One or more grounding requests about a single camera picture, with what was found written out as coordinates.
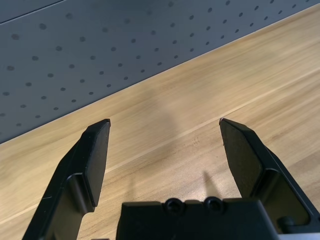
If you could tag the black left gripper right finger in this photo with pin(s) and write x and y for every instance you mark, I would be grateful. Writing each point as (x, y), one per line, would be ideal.
(252, 165)

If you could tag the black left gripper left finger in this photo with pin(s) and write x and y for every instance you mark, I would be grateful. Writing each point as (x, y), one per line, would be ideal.
(75, 175)

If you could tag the grey perforated pegboard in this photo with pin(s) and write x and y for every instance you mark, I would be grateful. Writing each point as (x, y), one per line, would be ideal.
(100, 37)

